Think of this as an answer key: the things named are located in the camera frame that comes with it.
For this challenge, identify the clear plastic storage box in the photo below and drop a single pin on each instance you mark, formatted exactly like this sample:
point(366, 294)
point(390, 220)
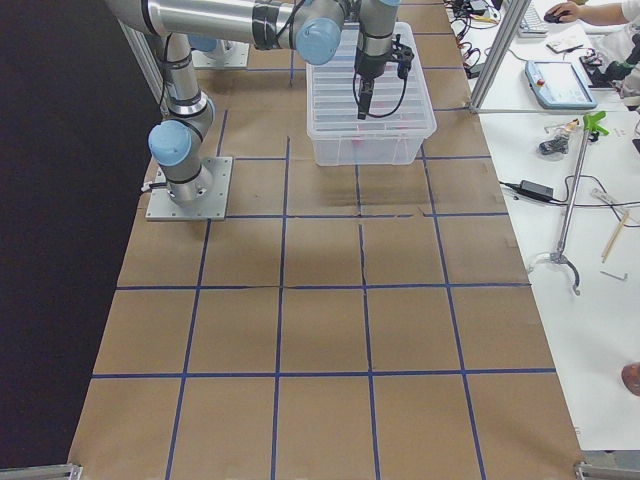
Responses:
point(385, 150)

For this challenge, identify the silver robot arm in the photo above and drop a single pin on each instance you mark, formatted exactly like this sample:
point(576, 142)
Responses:
point(173, 31)

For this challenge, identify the wooden chopsticks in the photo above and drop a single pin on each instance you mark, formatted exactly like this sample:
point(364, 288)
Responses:
point(614, 236)

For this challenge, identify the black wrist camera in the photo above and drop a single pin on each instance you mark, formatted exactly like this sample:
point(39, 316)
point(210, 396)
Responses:
point(403, 56)

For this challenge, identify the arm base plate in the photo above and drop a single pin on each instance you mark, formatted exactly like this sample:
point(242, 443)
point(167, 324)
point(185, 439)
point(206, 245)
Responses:
point(227, 55)
point(204, 198)

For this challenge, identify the teach pendant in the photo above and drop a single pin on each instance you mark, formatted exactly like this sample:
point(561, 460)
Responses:
point(559, 85)

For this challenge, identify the aluminium frame post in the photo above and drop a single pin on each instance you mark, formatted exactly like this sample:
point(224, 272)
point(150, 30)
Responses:
point(506, 33)

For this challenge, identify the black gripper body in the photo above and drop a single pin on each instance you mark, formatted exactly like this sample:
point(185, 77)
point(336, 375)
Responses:
point(369, 64)

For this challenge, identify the person hand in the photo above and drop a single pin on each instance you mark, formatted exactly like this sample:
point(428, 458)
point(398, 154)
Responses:
point(569, 11)

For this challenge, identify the black computer mouse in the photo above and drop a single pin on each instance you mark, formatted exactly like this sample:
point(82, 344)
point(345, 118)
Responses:
point(551, 18)

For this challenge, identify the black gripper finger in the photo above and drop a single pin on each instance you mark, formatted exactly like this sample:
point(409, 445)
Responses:
point(367, 97)
point(361, 100)

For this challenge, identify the hex key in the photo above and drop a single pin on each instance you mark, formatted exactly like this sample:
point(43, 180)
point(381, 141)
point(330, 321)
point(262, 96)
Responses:
point(615, 276)

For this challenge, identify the black power adapter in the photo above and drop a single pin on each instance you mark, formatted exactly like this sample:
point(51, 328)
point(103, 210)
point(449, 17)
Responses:
point(531, 190)

